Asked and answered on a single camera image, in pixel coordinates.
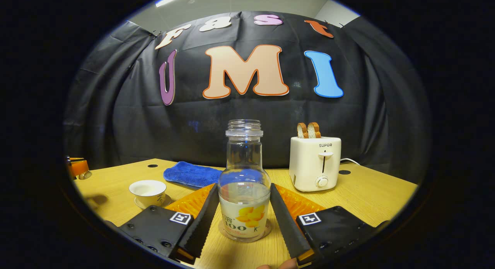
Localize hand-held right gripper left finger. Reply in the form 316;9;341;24
104;183;220;265

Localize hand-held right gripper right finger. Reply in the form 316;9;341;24
270;183;389;266

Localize round cork coaster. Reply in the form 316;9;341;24
218;219;272;240

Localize clear glass water bottle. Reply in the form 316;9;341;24
218;120;272;243

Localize beige ceramic teacup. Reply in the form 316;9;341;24
129;180;167;207

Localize beige ceramic saucer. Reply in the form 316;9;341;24
134;194;172;210

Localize blue folded towel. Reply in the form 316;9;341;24
163;161;225;189

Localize white toaster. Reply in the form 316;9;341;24
289;136;342;192

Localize black backdrop cloth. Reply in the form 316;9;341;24
64;10;432;184

